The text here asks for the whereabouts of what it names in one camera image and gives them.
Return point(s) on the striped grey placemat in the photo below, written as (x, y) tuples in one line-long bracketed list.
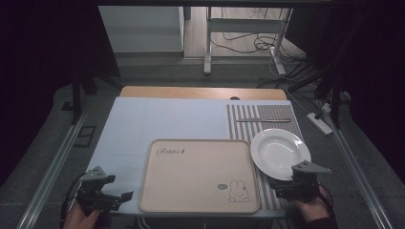
[(245, 122)]

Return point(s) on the white desk frame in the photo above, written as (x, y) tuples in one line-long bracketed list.
[(245, 24)]

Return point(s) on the person's left hand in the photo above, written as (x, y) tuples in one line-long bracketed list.
[(78, 218)]

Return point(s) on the white power strip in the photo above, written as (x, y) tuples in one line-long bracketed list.
[(319, 123)]

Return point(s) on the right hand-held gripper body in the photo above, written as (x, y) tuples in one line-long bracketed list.
[(306, 181)]

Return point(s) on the white cabinet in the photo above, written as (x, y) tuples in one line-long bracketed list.
[(143, 28)]

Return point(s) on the person's right hand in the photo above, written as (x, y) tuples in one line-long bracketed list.
[(312, 209)]

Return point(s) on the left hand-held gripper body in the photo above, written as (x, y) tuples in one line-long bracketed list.
[(94, 186)]

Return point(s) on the light blue table cover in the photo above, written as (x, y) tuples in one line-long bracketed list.
[(143, 120)]

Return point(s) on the white plate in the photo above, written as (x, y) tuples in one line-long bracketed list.
[(277, 152)]

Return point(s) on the black stand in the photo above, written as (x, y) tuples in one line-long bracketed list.
[(334, 92), (76, 95)]

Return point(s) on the wooden knife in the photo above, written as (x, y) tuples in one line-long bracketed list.
[(264, 120)]

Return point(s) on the beige tray with rabbit print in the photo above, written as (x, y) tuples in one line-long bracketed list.
[(197, 178)]

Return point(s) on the metal rail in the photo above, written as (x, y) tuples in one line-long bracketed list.
[(356, 171), (54, 165)]

